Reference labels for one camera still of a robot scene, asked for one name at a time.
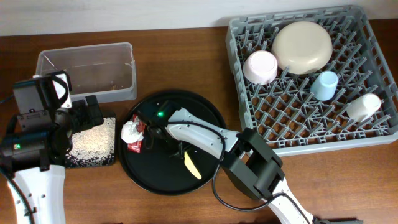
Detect white red wrapper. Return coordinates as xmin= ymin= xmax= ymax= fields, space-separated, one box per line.
xmin=127 ymin=114 xmax=146 ymax=154

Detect white tissue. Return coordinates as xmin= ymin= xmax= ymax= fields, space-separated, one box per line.
xmin=121 ymin=121 xmax=144 ymax=144

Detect yellow plastic knife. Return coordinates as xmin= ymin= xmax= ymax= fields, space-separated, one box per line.
xmin=184 ymin=152 xmax=202 ymax=180

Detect pink bowl with grains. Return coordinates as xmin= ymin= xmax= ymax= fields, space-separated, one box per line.
xmin=243 ymin=50 xmax=278 ymax=85

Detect large cream bowl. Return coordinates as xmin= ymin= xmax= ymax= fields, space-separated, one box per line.
xmin=271 ymin=21 xmax=333 ymax=75

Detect light blue cup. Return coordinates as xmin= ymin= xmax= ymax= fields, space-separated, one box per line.
xmin=310 ymin=71 xmax=338 ymax=101

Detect white cup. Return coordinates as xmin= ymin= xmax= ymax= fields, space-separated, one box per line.
xmin=346 ymin=93 xmax=381 ymax=122

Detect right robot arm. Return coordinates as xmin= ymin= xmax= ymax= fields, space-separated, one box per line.
xmin=137 ymin=101 xmax=316 ymax=223

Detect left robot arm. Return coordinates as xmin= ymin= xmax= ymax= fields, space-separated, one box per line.
xmin=1 ymin=70 xmax=104 ymax=223

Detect grey dishwasher rack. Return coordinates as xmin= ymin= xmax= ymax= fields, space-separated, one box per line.
xmin=226 ymin=5 xmax=397 ymax=156

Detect round black tray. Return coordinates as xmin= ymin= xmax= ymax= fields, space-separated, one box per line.
xmin=118 ymin=90 xmax=226 ymax=195

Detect black rectangular tray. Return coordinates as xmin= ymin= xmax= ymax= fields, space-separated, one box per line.
xmin=63 ymin=109 xmax=118 ymax=169

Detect spilled white grains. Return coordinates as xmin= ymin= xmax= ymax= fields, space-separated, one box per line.
xmin=65 ymin=117 xmax=116 ymax=164

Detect clear plastic bin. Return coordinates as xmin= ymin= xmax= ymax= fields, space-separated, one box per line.
xmin=35 ymin=42 xmax=137 ymax=103

